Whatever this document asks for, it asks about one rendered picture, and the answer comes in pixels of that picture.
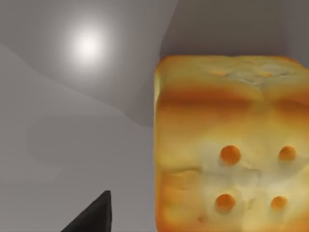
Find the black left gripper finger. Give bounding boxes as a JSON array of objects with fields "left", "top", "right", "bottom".
[{"left": 60, "top": 190, "right": 113, "bottom": 232}]

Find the golden cube-shaped bread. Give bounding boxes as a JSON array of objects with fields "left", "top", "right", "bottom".
[{"left": 153, "top": 55, "right": 309, "bottom": 232}]

